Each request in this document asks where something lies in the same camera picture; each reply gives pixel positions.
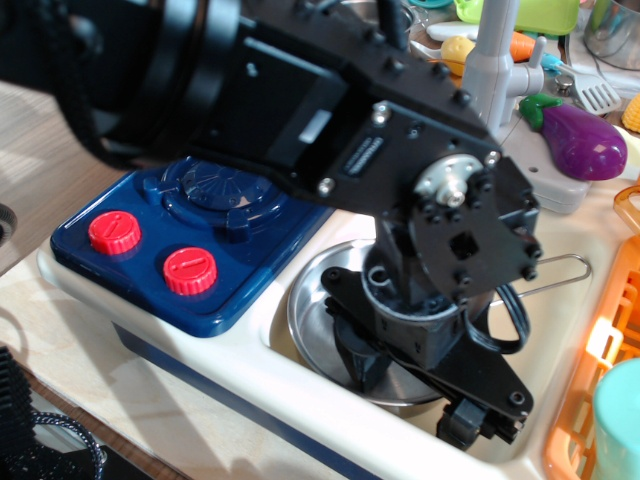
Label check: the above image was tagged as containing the white toy spatula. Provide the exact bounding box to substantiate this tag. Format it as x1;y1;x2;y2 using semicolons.
541;54;622;116

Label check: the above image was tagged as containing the blue toy stove top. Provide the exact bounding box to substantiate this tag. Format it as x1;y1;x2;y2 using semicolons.
50;157;332;337

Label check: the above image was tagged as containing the red stove knob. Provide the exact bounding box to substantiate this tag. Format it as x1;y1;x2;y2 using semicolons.
162;247;218;296
88;210;142;256

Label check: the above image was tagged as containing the yellow toy potato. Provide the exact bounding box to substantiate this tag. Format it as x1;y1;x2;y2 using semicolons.
440;35;475;65

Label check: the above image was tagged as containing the black braided cable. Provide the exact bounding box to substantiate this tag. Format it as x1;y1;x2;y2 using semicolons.
9;412;109;480

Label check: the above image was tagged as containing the yellow toy corn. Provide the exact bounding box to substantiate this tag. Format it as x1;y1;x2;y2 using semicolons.
621;94;640;133

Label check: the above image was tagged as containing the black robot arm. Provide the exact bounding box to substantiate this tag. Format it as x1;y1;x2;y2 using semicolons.
1;1;541;449

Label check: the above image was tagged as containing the teal plastic cup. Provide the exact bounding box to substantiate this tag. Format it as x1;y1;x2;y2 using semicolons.
593;359;639;479

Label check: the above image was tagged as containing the cream toy sink unit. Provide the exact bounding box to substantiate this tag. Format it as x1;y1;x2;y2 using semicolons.
36;122;640;480

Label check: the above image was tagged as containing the grey toy faucet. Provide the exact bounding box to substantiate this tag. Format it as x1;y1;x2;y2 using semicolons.
462;0;590;214

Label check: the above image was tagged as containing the black corrugated hose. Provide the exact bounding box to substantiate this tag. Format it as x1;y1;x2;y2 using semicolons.
0;344;36;480

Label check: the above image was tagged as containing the red left stove knob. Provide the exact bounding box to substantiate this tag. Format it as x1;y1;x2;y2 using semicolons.
88;210;142;256

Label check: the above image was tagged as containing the steel container top right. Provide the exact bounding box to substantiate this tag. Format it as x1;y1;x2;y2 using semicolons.
584;0;639;71

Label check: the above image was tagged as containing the orange transparent container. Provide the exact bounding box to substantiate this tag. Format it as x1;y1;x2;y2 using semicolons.
613;184;640;236

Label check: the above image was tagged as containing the green plastic tray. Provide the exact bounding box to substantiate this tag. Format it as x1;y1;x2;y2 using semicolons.
453;0;581;36

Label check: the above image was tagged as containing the purple toy eggplant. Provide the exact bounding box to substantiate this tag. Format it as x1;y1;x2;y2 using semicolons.
519;93;628;181

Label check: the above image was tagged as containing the orange toy carrot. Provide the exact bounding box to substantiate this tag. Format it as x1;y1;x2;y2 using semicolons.
509;32;536;63

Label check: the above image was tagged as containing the red right stove knob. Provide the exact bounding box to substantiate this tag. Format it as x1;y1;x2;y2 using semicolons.
162;247;218;296

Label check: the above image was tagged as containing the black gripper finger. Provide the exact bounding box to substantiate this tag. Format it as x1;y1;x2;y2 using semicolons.
436;398;493;448
325;297;391;393

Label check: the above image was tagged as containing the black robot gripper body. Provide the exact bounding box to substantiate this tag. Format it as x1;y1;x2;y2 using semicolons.
321;267;534;443

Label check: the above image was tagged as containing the orange dish rack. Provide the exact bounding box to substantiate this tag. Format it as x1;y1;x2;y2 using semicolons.
542;234;640;480

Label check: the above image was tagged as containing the stainless steel frying pan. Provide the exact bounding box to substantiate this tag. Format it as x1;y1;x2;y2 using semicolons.
287;239;592;407

